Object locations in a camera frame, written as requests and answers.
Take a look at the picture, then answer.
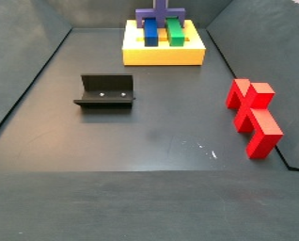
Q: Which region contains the purple comb-shaped block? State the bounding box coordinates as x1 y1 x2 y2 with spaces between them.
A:
136 0 186 28

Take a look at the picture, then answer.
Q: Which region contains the yellow slotted board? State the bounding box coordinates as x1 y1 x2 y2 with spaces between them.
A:
122 20 206 66

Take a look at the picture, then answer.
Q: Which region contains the green long bar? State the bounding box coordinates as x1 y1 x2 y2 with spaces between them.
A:
166 18 184 47

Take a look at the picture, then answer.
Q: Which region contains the black angled fixture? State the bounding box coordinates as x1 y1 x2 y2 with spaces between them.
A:
74 73 135 108

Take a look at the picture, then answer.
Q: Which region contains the red comb-shaped block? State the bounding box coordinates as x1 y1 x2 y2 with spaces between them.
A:
226 79 285 159

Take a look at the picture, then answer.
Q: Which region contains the blue long bar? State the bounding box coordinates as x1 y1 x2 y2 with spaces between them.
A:
143 18 159 47

